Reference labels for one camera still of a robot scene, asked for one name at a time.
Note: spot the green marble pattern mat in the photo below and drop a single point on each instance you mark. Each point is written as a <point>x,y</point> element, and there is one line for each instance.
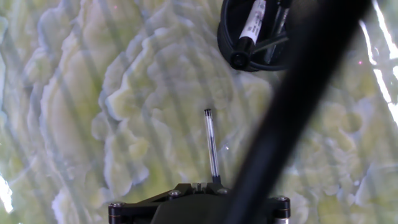
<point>93,109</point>

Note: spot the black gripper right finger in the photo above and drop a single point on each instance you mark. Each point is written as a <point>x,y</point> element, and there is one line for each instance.
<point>281,210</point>

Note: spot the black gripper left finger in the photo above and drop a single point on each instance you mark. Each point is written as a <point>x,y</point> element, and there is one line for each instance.
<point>124,211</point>

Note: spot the clear gel pen black grip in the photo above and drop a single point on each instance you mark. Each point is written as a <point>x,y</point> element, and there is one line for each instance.
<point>212,146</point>

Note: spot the white marker black cap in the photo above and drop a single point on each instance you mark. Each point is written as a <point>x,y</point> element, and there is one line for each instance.
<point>253,25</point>

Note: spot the black clip pen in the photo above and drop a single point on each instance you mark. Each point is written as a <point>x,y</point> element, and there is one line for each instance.
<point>280,21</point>

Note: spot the black mesh pen holder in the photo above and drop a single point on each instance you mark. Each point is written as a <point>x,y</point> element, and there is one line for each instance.
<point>228,46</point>

